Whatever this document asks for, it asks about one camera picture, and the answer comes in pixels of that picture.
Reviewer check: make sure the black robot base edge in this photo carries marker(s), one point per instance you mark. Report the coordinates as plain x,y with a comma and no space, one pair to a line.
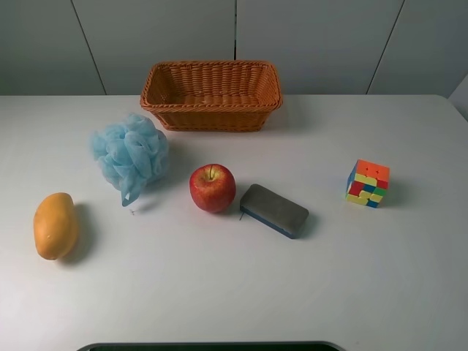
221,346

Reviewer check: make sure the red apple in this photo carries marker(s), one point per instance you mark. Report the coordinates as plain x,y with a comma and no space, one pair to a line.
212,188

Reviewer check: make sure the brown wicker basket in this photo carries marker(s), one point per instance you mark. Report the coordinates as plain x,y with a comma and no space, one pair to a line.
225,96

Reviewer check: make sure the grey blue whiteboard eraser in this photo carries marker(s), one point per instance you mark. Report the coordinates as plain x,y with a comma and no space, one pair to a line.
273,210

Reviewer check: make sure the light blue bath loofah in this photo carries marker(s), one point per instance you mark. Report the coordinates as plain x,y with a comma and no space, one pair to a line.
131,155

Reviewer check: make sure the colourful puzzle cube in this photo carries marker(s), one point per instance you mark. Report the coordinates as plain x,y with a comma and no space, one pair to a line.
367,184

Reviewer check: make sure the yellow mango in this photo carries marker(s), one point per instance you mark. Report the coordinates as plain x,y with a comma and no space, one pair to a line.
55,226

